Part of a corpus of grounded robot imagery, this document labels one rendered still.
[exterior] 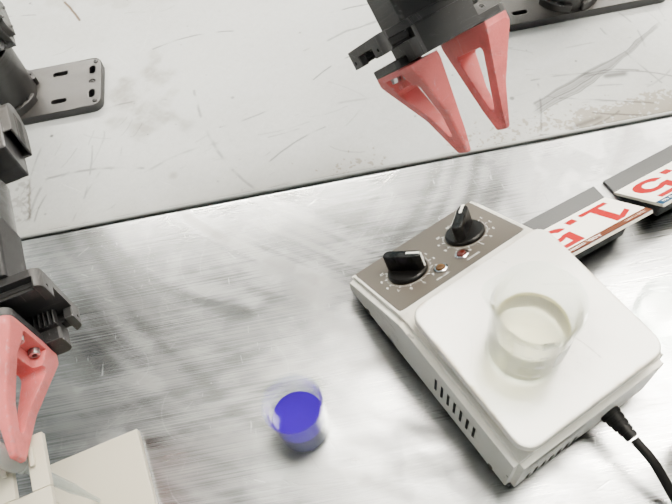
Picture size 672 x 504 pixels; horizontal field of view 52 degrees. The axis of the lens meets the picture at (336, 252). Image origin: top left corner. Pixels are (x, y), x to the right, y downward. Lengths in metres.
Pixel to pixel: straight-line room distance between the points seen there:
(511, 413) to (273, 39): 0.49
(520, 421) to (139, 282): 0.35
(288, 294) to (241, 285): 0.04
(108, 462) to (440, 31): 0.39
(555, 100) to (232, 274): 0.35
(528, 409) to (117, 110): 0.51
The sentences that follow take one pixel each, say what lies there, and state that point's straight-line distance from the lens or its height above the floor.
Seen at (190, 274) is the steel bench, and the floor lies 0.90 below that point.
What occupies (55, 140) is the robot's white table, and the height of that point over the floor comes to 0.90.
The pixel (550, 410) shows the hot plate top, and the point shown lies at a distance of 0.46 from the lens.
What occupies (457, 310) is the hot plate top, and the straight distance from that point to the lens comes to 0.48.
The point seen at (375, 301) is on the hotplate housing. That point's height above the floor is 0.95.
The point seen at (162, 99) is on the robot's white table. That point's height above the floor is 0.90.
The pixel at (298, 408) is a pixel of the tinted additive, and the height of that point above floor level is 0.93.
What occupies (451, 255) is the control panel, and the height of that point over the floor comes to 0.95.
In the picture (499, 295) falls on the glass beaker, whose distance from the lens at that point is 0.43.
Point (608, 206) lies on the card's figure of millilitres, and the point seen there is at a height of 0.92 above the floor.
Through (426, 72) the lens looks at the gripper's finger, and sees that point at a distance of 0.46.
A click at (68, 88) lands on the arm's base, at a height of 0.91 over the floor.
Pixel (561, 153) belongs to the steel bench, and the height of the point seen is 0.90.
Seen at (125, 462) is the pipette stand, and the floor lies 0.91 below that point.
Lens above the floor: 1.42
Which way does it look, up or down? 59 degrees down
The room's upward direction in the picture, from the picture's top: 11 degrees counter-clockwise
